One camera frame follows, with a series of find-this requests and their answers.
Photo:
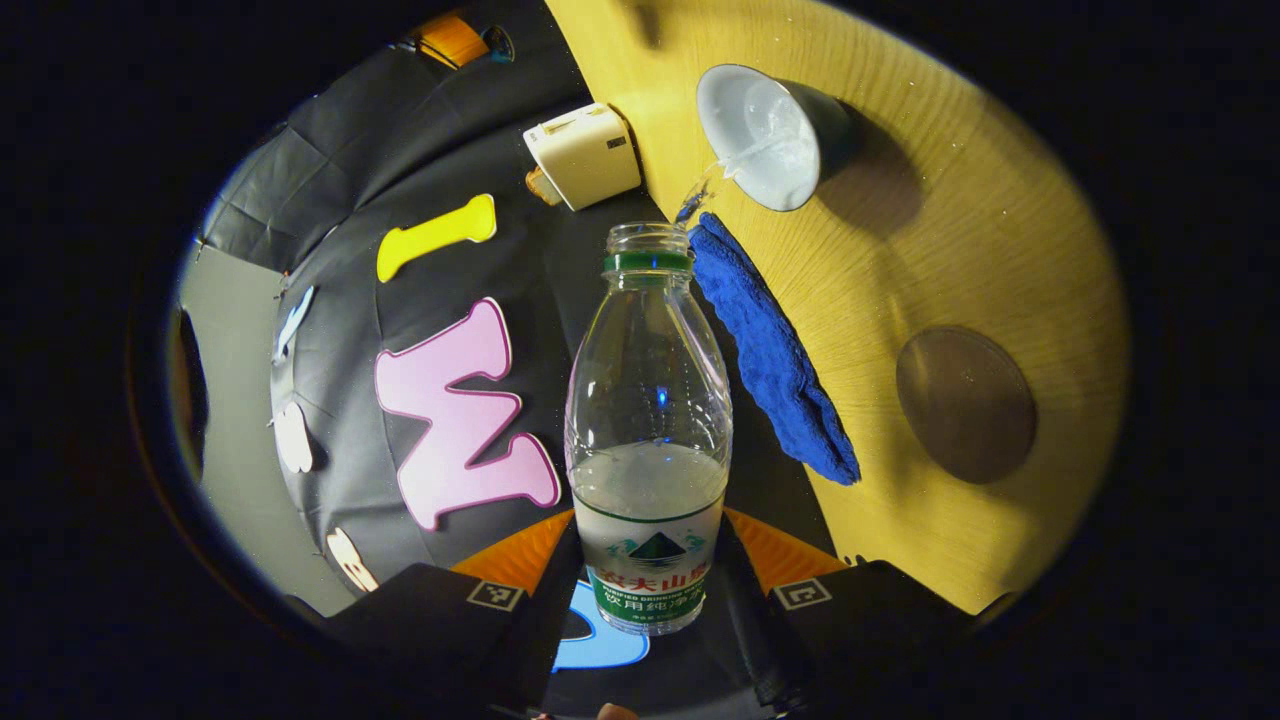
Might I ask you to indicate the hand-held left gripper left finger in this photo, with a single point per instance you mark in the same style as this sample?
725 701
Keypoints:
545 620

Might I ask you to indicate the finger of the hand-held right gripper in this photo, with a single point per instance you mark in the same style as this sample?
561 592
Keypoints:
450 40

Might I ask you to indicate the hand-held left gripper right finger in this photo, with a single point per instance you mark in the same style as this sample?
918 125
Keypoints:
750 620

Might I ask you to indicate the clear plastic water bottle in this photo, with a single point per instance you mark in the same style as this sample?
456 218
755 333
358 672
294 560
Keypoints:
650 560

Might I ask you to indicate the round translucent brown coaster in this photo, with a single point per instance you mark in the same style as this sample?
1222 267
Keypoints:
965 405

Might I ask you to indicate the pale green teacup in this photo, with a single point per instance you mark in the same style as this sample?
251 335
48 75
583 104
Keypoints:
770 140

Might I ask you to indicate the black backdrop cloth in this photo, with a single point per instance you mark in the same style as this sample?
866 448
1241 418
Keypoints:
450 140

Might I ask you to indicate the toast slice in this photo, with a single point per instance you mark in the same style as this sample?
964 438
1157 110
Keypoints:
542 187

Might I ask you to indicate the white toaster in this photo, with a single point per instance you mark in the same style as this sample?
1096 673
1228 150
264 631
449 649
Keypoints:
585 155

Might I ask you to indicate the blue towel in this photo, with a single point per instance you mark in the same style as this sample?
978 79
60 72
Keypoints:
770 350

